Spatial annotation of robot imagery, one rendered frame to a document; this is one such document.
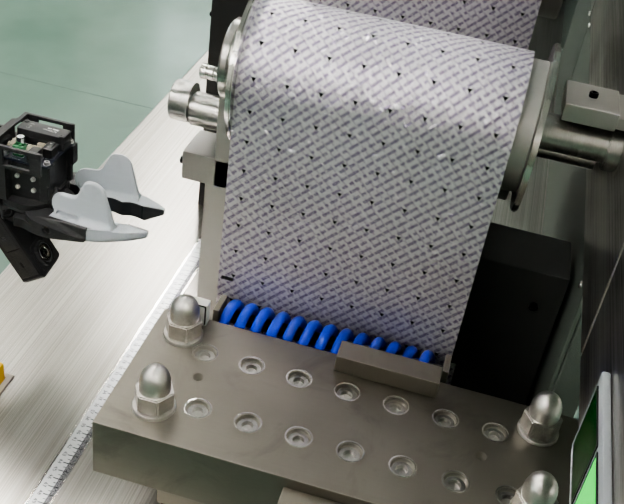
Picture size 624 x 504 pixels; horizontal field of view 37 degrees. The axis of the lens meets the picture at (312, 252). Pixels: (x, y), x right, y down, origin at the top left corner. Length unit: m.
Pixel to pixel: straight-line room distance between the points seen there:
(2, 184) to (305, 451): 0.37
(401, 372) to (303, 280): 0.13
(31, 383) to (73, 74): 2.74
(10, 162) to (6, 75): 2.77
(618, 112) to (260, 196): 0.31
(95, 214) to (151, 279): 0.28
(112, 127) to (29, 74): 0.49
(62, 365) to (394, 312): 0.37
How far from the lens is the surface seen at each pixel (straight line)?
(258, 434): 0.80
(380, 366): 0.85
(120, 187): 0.94
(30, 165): 0.89
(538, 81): 0.80
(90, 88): 3.59
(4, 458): 0.96
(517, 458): 0.83
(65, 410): 1.00
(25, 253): 0.97
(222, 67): 0.84
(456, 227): 0.82
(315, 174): 0.82
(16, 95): 3.54
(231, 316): 0.90
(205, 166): 0.94
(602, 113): 0.81
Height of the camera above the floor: 1.61
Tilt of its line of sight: 35 degrees down
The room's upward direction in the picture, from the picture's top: 9 degrees clockwise
